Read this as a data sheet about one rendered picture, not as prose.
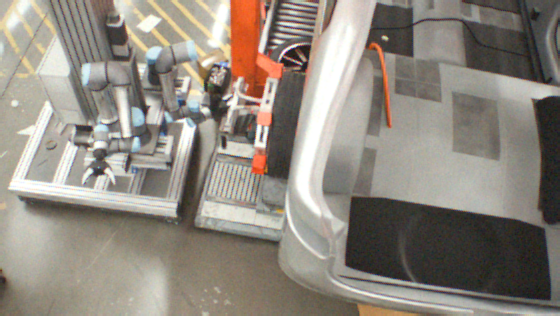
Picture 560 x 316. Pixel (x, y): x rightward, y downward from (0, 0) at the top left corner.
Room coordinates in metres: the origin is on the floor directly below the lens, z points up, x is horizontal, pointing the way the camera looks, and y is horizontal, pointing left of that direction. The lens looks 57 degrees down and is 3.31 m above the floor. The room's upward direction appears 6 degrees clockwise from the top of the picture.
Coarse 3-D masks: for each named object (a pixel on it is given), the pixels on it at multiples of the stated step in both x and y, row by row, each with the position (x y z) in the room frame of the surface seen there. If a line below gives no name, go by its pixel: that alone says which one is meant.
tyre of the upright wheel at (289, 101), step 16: (288, 80) 1.94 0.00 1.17; (304, 80) 1.96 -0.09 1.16; (288, 96) 1.82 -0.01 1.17; (288, 112) 1.72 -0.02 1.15; (272, 128) 1.65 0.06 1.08; (288, 128) 1.65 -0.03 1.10; (272, 144) 1.59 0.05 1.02; (288, 144) 1.59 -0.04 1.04; (272, 160) 1.55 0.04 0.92; (288, 160) 1.55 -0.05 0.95; (272, 176) 1.56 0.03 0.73; (288, 176) 1.54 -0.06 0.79
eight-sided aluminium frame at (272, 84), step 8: (272, 80) 1.97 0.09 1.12; (280, 80) 2.12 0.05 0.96; (272, 88) 2.12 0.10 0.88; (264, 96) 1.84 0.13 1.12; (272, 96) 1.85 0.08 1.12; (264, 104) 1.78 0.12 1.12; (272, 104) 1.80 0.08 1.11; (264, 112) 1.74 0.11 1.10; (256, 136) 1.64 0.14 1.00; (264, 136) 1.65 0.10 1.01; (256, 144) 1.61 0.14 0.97; (264, 144) 1.61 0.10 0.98; (256, 152) 1.60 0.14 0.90; (264, 152) 1.60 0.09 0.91
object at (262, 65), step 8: (264, 56) 2.44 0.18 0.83; (256, 64) 2.33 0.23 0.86; (264, 64) 2.38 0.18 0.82; (256, 72) 2.33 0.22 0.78; (264, 72) 2.33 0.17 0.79; (256, 80) 2.33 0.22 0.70; (264, 80) 2.33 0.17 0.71; (256, 88) 2.31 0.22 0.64; (264, 88) 2.31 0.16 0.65; (256, 96) 2.31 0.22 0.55
